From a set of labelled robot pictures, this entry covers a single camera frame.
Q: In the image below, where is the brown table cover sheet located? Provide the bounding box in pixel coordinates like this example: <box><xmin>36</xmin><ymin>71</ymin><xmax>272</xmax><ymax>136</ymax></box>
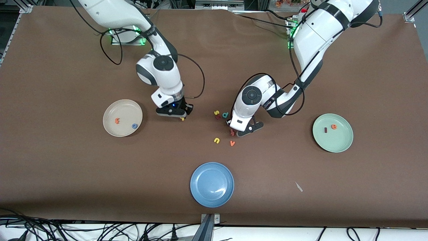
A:
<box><xmin>0</xmin><ymin>6</ymin><xmax>428</xmax><ymax>229</ymax></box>

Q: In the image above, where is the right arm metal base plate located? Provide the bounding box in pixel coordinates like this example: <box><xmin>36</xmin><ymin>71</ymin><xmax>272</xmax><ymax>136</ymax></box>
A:
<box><xmin>111</xmin><ymin>28</ymin><xmax>148</xmax><ymax>46</ymax></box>

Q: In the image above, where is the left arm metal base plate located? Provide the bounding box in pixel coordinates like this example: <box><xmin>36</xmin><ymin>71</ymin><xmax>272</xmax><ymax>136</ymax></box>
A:
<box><xmin>287</xmin><ymin>18</ymin><xmax>300</xmax><ymax>50</ymax></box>

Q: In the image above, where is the grey metal box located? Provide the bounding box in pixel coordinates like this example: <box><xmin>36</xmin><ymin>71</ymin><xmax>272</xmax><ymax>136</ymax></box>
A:
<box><xmin>195</xmin><ymin>0</ymin><xmax>245</xmax><ymax>10</ymax></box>

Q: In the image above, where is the orange colourful object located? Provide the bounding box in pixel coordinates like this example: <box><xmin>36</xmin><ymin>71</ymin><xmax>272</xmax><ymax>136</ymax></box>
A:
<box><xmin>275</xmin><ymin>0</ymin><xmax>303</xmax><ymax>8</ymax></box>

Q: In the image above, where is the beige brown plate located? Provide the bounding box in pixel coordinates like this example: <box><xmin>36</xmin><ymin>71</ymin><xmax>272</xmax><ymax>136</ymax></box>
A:
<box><xmin>103</xmin><ymin>99</ymin><xmax>143</xmax><ymax>137</ymax></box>

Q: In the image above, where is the green plate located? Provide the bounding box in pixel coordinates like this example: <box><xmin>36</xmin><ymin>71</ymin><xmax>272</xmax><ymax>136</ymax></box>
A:
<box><xmin>312</xmin><ymin>113</ymin><xmax>354</xmax><ymax>153</ymax></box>

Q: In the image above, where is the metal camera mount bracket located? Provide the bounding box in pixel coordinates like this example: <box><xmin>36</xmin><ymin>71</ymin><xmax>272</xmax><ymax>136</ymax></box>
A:
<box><xmin>192</xmin><ymin>214</ymin><xmax>221</xmax><ymax>241</ymax></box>

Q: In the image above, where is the aluminium frame profile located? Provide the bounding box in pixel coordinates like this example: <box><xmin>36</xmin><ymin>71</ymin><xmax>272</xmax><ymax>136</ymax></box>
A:
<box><xmin>403</xmin><ymin>0</ymin><xmax>428</xmax><ymax>23</ymax></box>

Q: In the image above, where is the blue plate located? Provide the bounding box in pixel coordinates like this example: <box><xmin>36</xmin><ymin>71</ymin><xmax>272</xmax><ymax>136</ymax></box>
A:
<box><xmin>190</xmin><ymin>162</ymin><xmax>234</xmax><ymax>208</ymax></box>

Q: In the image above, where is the aluminium frame rail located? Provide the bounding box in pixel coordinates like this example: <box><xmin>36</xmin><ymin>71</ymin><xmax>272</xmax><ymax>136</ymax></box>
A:
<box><xmin>0</xmin><ymin>4</ymin><xmax>34</xmax><ymax>66</ymax></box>

